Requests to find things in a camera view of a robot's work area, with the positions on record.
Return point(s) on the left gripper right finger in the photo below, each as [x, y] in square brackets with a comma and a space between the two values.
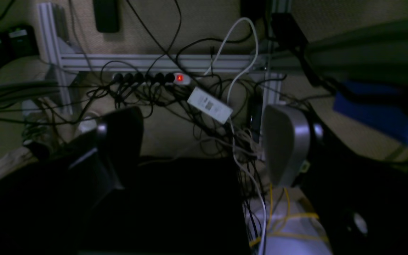
[362, 203]

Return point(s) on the black power strip with cables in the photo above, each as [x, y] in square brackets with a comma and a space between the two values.
[127, 76]

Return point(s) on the aluminium frame bracket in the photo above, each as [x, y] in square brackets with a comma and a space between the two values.
[59, 51]

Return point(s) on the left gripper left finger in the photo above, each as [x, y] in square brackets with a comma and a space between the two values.
[44, 205]

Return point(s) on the white power adapter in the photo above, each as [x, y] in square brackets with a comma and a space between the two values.
[209, 105]

